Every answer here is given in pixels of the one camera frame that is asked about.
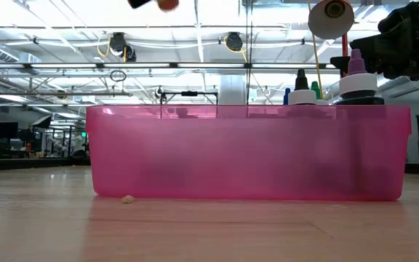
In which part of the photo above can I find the purple-tipped food coloring bottle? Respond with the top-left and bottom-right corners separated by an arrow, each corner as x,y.
335,49 -> 386,106

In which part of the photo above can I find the green-tipped food coloring bottle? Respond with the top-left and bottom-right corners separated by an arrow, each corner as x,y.
310,81 -> 330,106

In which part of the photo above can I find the black-tipped food coloring bottle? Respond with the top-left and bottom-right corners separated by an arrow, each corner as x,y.
288,68 -> 318,106

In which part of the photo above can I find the grey horizontal pipe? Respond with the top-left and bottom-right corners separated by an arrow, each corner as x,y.
0,90 -> 134,98

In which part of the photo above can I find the black metal stand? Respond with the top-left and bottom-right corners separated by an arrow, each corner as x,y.
159,90 -> 219,107

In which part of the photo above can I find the white pillar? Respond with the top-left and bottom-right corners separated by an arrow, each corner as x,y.
218,74 -> 249,107

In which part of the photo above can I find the red translucent plastic bin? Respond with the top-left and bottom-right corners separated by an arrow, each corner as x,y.
85,104 -> 412,202

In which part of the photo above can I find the black computer monitor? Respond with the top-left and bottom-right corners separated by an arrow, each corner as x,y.
0,122 -> 19,141

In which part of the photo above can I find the black ceiling cable reel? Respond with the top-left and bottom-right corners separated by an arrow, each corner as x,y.
225,31 -> 244,52
108,31 -> 127,56
124,44 -> 137,63

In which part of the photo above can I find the yellow cable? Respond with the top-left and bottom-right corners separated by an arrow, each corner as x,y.
306,0 -> 325,100

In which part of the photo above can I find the hanging black cable loop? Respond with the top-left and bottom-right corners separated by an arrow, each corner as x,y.
109,68 -> 127,83

